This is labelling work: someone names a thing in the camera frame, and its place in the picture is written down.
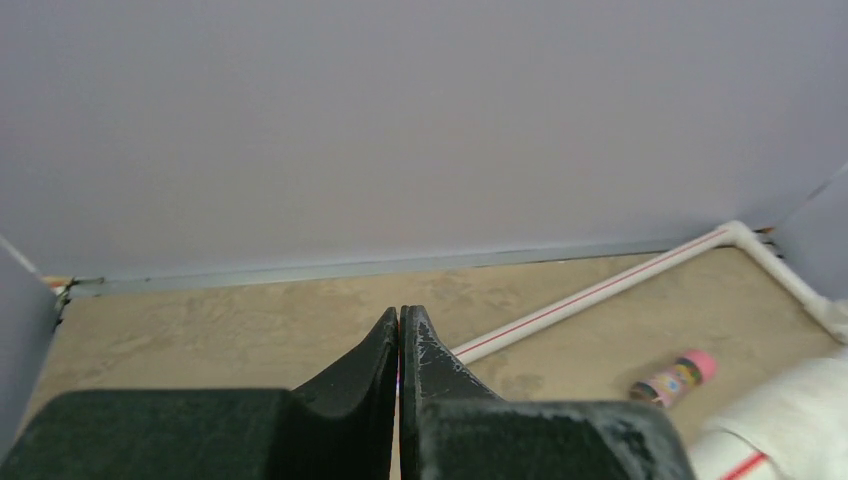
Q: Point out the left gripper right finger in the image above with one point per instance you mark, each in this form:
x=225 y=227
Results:
x=452 y=426

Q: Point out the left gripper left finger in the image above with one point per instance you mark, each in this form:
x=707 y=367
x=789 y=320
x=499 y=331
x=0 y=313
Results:
x=337 y=425

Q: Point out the white PVC pipe frame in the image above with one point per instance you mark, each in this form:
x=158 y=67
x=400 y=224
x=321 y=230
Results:
x=793 y=427

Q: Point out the pink capped small bottle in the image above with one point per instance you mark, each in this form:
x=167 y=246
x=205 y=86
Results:
x=664 y=388

